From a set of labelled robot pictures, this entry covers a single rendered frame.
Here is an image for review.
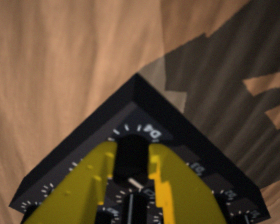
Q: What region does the black knob box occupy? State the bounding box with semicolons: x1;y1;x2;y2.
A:
8;73;271;224

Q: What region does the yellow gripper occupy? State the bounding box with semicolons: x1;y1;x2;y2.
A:
23;141;227;224

